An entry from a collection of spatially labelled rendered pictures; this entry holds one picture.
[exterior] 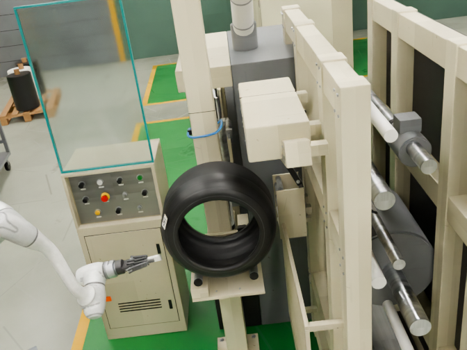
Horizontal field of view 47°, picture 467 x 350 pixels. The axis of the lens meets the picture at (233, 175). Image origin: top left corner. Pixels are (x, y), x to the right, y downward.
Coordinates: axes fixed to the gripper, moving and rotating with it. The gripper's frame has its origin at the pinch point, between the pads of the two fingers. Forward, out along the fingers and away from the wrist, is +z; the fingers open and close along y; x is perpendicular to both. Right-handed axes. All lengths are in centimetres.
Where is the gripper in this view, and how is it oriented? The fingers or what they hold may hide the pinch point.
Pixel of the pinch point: (154, 258)
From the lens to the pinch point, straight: 278.9
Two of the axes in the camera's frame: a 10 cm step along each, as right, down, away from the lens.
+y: -0.4, -4.4, 9.0
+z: 9.7, -2.4, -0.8
